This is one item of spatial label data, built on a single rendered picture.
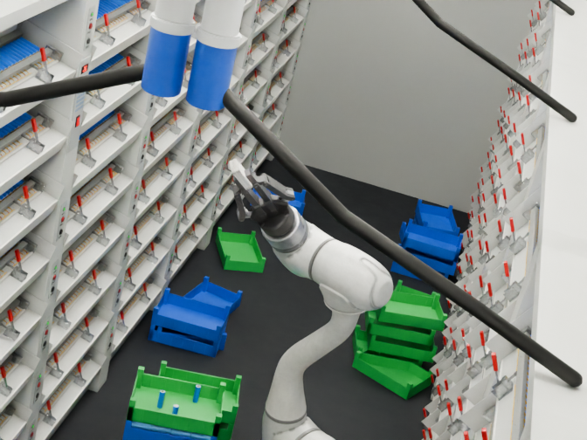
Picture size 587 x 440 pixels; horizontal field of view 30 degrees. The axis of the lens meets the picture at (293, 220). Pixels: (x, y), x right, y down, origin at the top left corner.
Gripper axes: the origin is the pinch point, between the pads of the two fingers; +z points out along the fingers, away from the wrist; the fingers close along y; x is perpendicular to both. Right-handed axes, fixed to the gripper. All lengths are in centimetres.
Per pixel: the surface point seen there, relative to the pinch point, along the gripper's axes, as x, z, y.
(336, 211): 34.6, 28.1, 20.7
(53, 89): 8, 50, -13
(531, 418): 69, 11, 36
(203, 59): 15, 50, 12
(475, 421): 41, -59, 21
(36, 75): -77, -28, -55
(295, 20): -306, -295, -25
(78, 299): -78, -135, -105
